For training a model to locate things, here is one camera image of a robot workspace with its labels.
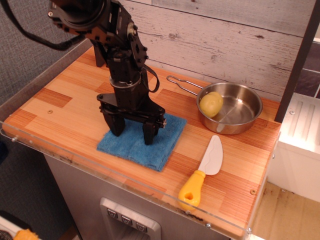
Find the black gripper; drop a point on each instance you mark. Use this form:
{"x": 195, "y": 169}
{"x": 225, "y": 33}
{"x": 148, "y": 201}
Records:
{"x": 132, "y": 103}

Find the blue cloth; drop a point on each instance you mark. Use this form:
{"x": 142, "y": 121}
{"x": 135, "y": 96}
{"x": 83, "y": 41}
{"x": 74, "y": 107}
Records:
{"x": 130, "y": 145}

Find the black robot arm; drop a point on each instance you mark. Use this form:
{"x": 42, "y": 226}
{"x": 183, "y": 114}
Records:
{"x": 114, "y": 35}

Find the yellow toy potato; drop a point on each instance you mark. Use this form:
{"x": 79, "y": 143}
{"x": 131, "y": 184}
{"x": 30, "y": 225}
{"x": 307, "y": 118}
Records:
{"x": 211, "y": 104}

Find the grey toy fridge cabinet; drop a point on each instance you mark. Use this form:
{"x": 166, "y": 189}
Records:
{"x": 103, "y": 209}

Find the small steel pot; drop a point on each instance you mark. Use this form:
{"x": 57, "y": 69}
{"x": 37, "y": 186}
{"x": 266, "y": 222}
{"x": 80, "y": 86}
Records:
{"x": 240, "y": 108}

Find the clear acrylic edge guard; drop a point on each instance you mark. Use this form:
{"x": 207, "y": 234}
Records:
{"x": 228, "y": 199}

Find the orange toy at corner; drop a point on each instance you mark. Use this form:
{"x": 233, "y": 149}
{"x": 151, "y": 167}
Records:
{"x": 26, "y": 234}

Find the dark vertical post left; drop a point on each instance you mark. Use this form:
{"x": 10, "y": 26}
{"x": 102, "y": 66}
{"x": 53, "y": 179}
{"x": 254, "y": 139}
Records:
{"x": 99, "y": 57}

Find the dark vertical post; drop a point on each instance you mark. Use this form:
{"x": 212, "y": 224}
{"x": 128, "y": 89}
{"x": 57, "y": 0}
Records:
{"x": 304, "y": 49}
{"x": 99, "y": 57}

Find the yellow handled toy knife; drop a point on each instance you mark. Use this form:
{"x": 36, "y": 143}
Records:
{"x": 189, "y": 195}

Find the dark vertical post right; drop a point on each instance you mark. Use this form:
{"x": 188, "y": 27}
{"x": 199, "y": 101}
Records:
{"x": 304, "y": 49}

